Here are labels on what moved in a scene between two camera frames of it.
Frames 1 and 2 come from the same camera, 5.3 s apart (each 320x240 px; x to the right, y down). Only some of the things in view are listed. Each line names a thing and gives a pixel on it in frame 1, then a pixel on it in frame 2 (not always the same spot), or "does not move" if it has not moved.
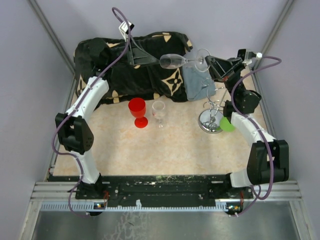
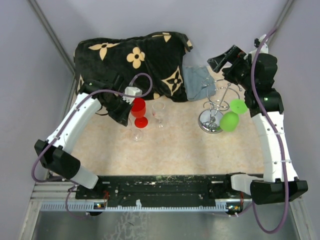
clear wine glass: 202,60 → 134,134
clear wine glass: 158,110 does not move
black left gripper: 137,56 → 123,117
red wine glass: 137,108 does not move
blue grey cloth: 199,85 does not move
